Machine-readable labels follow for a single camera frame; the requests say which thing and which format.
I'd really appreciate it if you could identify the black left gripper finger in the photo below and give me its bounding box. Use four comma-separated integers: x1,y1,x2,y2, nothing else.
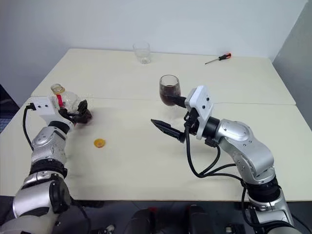
77,99,88,115
73,112,93,124

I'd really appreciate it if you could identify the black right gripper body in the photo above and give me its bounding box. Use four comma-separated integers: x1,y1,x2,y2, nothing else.
183,108,199,136

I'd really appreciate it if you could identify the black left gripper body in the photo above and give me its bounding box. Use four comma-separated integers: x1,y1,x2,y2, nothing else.
58,108,76,125

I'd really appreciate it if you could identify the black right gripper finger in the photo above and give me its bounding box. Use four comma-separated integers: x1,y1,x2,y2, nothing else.
168,96,187,108
150,119,186,143

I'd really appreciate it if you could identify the wine glass with dark drink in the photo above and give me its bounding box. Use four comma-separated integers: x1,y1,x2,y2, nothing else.
159,75,182,107

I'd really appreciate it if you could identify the clear plastic bottle red liquid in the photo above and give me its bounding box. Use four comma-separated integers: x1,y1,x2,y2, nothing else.
50,83,94,125

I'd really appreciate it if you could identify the clear glass tumbler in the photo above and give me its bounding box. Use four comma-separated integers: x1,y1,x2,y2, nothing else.
133,41,152,65

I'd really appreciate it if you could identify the dark blue furniture piece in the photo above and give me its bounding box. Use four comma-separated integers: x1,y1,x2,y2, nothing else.
0,84,20,134

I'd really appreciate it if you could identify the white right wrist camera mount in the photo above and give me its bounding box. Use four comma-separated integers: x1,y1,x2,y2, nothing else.
184,85,215,141

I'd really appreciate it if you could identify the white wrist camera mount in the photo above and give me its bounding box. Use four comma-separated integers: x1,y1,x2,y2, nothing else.
184,85,215,141
31,96,74,128

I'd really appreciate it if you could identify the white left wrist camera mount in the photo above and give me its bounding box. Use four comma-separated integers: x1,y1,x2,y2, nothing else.
31,96,74,128

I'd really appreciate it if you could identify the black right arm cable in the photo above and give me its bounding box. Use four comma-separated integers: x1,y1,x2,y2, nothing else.
183,113,261,232

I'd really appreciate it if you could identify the orange black handled screwdriver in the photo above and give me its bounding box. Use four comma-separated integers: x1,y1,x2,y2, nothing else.
204,52,232,65

